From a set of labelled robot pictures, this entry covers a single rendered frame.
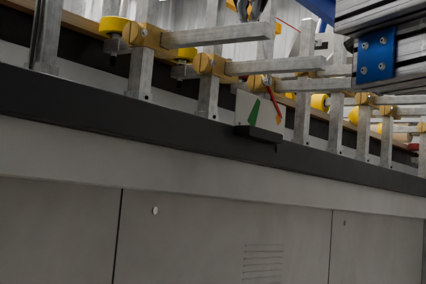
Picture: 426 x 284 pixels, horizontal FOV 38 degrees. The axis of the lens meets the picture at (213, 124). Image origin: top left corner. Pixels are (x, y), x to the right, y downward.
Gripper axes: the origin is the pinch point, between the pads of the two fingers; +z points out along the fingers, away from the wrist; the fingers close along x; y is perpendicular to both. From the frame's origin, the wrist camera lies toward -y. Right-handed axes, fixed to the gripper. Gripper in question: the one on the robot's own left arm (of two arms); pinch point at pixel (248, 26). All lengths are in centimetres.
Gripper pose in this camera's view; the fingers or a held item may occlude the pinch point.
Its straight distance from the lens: 155.5
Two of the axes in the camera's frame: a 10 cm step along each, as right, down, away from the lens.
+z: -0.9, 9.9, -1.3
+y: -2.6, -1.5, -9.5
